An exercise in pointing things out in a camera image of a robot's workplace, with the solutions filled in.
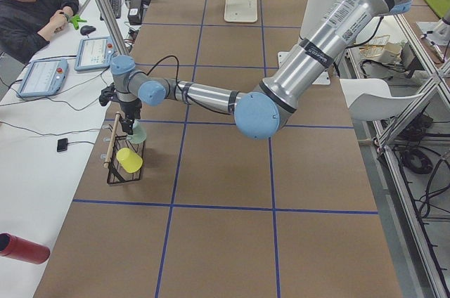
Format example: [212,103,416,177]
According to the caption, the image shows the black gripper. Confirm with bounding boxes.
[119,98,142,134]

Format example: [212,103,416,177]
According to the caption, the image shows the green plastic cup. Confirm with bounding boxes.
[127,120,147,145]

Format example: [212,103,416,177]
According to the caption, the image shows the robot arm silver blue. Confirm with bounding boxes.
[110,0,411,139]

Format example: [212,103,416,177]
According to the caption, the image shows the yellow plastic cup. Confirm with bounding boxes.
[116,148,143,174]

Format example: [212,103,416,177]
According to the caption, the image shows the cream rabbit tray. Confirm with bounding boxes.
[224,0,258,23]

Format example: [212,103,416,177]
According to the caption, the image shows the black wrist webcam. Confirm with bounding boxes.
[98,83,119,107]

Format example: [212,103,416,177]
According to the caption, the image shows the small black puck device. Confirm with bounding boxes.
[56,138,69,153]

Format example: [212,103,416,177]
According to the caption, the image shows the far teach pendant tablet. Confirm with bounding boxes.
[75,37,115,72]

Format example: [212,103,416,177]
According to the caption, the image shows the teach pendant tablet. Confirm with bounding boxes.
[16,59,68,98]
[75,37,115,72]

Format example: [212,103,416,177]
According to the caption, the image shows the black power adapter box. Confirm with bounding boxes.
[127,0,143,25]

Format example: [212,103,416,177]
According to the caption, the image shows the black keyboard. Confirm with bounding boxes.
[100,0,122,20]

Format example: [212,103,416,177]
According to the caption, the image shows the near teach pendant tablet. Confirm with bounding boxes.
[16,59,68,98]

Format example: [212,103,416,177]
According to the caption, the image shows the black computer mouse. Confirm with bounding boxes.
[79,25,96,36]

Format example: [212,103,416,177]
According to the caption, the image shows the green clamp tool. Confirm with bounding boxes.
[70,15,86,30]

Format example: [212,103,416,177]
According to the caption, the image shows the seated person in black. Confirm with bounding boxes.
[1,0,79,64]

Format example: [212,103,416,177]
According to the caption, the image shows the red cylindrical bottle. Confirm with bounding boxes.
[1,233,51,264]

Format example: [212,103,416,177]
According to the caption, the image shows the white curved chair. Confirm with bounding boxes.
[340,78,425,121]

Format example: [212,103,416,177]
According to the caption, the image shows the black wire cup rack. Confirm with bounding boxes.
[103,112,147,186]

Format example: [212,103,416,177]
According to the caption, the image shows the aluminium frame post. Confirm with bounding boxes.
[95,0,129,67]

